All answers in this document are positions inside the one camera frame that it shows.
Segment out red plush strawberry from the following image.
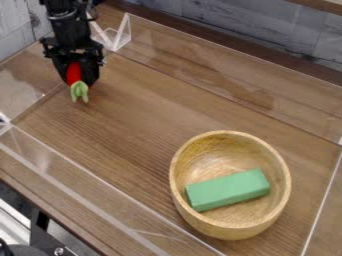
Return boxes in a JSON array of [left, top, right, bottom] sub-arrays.
[[67, 62, 88, 103]]

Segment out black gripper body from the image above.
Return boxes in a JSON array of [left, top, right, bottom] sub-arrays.
[[40, 37, 104, 66]]

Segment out clear acrylic tray wall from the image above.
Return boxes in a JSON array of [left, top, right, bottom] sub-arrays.
[[0, 7, 342, 256]]

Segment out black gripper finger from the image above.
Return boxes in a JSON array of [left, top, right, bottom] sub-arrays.
[[52, 57, 69, 81], [80, 57, 101, 87]]

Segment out clear acrylic corner bracket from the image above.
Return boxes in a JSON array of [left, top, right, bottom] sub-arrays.
[[89, 14, 131, 52]]

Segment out black cable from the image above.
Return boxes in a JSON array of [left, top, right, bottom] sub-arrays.
[[0, 238, 13, 256]]

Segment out wooden bowl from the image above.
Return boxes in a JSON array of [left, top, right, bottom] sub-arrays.
[[169, 130, 291, 240]]

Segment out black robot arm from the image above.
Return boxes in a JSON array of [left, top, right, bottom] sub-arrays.
[[39, 0, 104, 86]]

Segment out green rectangular block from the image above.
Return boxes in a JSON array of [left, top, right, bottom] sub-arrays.
[[184, 168, 270, 212]]

